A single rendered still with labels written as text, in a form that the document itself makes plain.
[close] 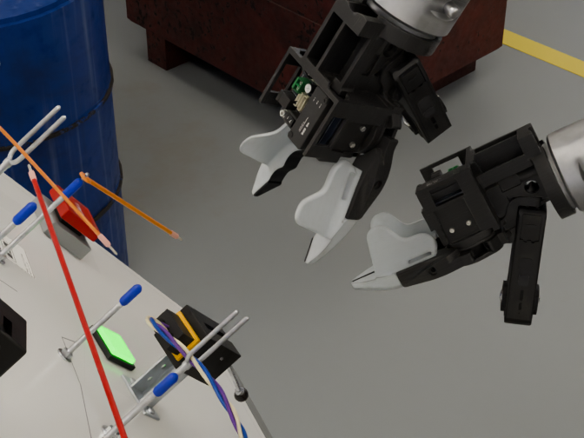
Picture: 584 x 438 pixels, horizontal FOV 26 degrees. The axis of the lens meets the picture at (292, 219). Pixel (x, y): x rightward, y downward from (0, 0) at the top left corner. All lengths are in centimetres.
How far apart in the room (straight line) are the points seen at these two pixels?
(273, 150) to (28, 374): 27
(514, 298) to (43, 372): 43
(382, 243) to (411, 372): 161
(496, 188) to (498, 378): 165
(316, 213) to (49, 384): 24
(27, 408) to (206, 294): 204
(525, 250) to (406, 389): 158
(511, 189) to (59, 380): 42
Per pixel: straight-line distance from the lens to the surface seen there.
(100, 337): 114
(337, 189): 99
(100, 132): 267
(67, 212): 126
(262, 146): 103
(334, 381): 271
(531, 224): 113
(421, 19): 93
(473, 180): 110
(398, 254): 114
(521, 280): 115
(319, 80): 94
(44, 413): 93
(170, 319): 107
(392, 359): 277
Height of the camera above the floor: 186
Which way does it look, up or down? 36 degrees down
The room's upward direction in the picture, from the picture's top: straight up
